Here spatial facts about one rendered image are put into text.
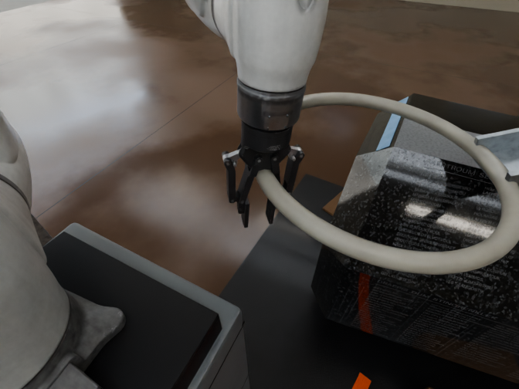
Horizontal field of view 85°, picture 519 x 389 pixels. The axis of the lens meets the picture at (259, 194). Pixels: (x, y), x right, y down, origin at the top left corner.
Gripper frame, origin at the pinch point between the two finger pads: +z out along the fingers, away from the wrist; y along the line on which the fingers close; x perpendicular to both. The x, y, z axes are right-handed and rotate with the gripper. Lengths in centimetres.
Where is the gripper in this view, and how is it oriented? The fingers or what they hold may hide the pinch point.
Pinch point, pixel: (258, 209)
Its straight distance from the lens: 55.5
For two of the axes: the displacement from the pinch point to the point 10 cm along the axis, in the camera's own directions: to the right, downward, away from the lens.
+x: -2.4, -7.1, 6.6
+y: 9.7, -1.2, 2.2
